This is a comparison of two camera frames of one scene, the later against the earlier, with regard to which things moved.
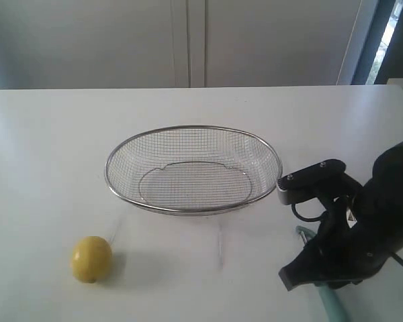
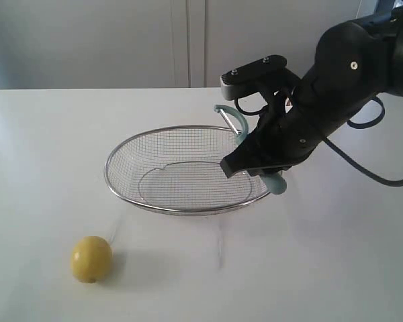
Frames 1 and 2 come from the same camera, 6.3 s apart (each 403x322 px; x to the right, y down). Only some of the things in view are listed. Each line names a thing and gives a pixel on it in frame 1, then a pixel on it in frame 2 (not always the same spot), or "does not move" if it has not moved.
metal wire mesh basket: x=193 y=170 does not move
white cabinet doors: x=35 y=44 does not move
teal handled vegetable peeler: x=336 y=312 to x=274 y=181
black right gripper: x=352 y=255 to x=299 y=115
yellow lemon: x=91 y=259 does not move
